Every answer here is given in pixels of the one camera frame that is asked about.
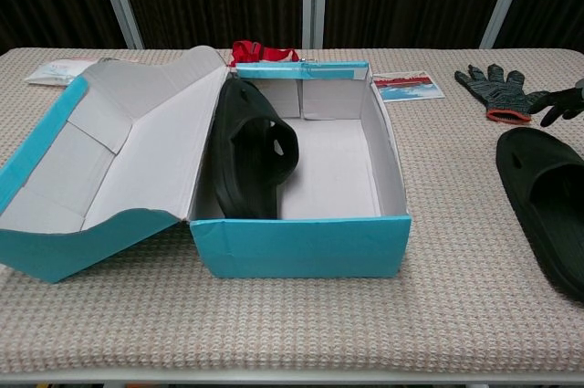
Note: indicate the light blue cardboard shoe box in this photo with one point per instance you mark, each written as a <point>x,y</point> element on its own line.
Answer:
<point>301,251</point>

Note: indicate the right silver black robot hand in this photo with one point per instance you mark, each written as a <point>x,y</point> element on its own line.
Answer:
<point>568,102</point>

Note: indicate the beige waffle tablecloth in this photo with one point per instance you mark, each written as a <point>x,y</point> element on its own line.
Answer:
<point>274,328</point>

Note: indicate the black slide sandal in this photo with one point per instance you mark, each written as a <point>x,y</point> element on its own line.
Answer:
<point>251,164</point>
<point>547,205</point>

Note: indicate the grey knit glove red cuff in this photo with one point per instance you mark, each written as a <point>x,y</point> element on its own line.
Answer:
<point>499,91</point>

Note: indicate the red blue white postcard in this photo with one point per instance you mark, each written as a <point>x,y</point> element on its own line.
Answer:
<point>408,87</point>

